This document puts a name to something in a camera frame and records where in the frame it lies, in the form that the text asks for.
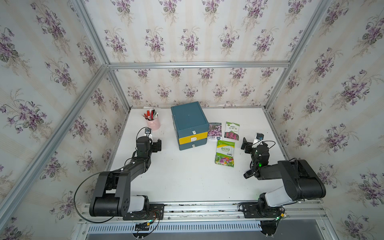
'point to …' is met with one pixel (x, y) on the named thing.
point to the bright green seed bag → (224, 153)
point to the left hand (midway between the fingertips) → (152, 139)
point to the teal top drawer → (184, 133)
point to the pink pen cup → (154, 124)
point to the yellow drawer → (194, 137)
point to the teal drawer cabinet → (191, 125)
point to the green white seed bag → (232, 130)
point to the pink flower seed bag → (215, 131)
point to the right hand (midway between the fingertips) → (254, 139)
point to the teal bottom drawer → (193, 144)
